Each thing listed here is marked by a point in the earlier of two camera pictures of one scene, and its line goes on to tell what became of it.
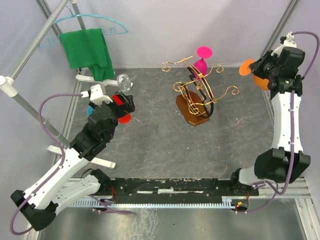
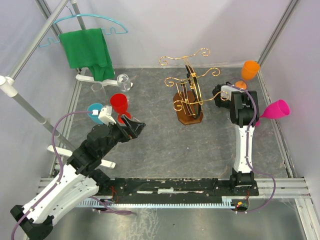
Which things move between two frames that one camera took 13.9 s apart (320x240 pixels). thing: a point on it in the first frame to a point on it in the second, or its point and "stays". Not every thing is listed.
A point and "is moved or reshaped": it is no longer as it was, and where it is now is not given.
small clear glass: x=123 y=82 stays
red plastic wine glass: x=125 y=119 stays
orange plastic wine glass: x=259 y=82 is moved or reshaped
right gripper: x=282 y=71 to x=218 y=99
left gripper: x=128 y=106 to x=133 y=132
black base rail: x=172 y=188 stays
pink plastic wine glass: x=200 y=66 to x=279 y=109
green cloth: x=88 y=48 stays
